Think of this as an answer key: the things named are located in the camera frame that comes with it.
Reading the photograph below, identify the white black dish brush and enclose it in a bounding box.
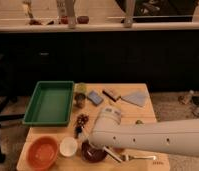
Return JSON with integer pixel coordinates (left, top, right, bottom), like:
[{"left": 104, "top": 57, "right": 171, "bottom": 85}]
[{"left": 103, "top": 146, "right": 123, "bottom": 163}]

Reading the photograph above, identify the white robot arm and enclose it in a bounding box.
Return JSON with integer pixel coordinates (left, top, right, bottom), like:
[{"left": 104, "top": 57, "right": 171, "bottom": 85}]
[{"left": 89, "top": 106, "right": 199, "bottom": 157}]

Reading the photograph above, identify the purple bowl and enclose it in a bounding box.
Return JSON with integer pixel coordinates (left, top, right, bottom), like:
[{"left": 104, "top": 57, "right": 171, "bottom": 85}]
[{"left": 81, "top": 141, "right": 107, "bottom": 163}]

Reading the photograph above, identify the small white bowl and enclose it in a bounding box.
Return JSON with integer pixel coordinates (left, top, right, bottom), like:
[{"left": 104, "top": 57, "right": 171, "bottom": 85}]
[{"left": 59, "top": 137, "right": 78, "bottom": 157}]

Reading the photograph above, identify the orange bowl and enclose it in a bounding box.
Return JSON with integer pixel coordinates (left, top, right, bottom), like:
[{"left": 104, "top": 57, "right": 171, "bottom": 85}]
[{"left": 26, "top": 136, "right": 58, "bottom": 171}]

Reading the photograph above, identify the brown black block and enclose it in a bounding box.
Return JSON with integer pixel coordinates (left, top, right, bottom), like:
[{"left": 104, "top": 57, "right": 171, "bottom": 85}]
[{"left": 102, "top": 89, "right": 120, "bottom": 102}]

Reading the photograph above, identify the blue sponge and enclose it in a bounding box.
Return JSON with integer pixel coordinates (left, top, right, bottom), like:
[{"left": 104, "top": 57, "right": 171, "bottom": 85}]
[{"left": 87, "top": 91, "right": 103, "bottom": 106}]

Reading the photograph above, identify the bunch of dark grapes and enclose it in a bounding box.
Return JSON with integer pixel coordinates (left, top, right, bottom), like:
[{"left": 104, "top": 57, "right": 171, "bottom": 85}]
[{"left": 74, "top": 114, "right": 89, "bottom": 138}]

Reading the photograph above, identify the grey folded cloth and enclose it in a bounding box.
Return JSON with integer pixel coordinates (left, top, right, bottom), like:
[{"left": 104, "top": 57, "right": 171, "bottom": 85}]
[{"left": 121, "top": 91, "right": 147, "bottom": 107}]

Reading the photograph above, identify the green plastic tray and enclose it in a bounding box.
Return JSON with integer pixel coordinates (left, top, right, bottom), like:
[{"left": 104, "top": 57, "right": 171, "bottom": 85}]
[{"left": 23, "top": 81, "right": 74, "bottom": 127}]

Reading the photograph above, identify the green chili pepper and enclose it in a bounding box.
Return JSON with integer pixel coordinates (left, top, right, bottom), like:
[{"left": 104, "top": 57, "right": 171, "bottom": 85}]
[{"left": 135, "top": 120, "right": 143, "bottom": 124}]

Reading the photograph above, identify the black cabinet counter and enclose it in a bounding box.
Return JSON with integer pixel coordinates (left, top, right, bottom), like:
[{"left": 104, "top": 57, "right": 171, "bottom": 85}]
[{"left": 0, "top": 30, "right": 199, "bottom": 95}]

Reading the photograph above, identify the silver fork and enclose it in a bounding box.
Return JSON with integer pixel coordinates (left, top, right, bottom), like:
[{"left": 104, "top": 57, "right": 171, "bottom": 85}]
[{"left": 120, "top": 154, "right": 157, "bottom": 161}]

